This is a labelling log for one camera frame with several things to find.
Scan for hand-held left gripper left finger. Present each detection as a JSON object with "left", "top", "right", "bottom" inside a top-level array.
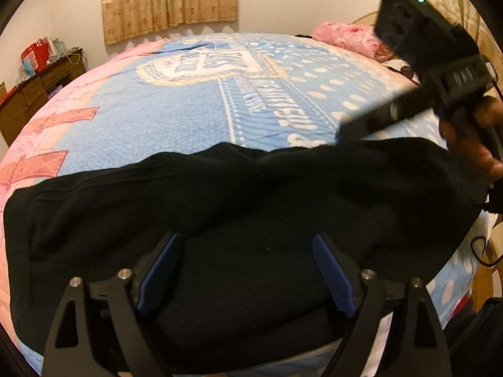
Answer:
[{"left": 41, "top": 232, "right": 184, "bottom": 377}]

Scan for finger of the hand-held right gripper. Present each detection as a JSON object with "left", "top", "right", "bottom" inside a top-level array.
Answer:
[{"left": 335, "top": 86, "right": 445, "bottom": 144}]

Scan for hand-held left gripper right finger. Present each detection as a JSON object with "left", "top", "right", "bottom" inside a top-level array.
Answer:
[{"left": 312, "top": 233, "right": 451, "bottom": 377}]

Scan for black pants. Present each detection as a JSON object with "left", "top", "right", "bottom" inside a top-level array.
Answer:
[{"left": 3, "top": 131, "right": 488, "bottom": 375}]

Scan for person's right hand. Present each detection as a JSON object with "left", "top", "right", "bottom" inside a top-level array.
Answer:
[{"left": 437, "top": 96, "right": 503, "bottom": 184}]

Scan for beige patterned curtain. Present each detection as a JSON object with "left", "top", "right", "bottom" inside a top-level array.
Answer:
[
  {"left": 101, "top": 0, "right": 239, "bottom": 46},
  {"left": 389, "top": 0, "right": 485, "bottom": 61}
]

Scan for wooden headboard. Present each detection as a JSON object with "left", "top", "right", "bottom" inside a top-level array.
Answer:
[{"left": 351, "top": 11, "right": 380, "bottom": 27}]

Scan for pink floral pillow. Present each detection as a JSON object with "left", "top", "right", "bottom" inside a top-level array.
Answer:
[{"left": 312, "top": 21, "right": 394, "bottom": 63}]

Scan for blue polka dot printed blanket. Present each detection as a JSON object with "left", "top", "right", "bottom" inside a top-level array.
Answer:
[{"left": 0, "top": 31, "right": 503, "bottom": 377}]

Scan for person's dark clothing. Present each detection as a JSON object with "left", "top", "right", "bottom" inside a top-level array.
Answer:
[{"left": 443, "top": 298, "right": 503, "bottom": 377}]

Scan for brown wooden dresser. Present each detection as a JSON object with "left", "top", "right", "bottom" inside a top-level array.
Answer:
[{"left": 0, "top": 49, "right": 88, "bottom": 148}]

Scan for black cable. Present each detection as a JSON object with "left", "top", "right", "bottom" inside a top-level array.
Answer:
[{"left": 469, "top": 200, "right": 503, "bottom": 268}]

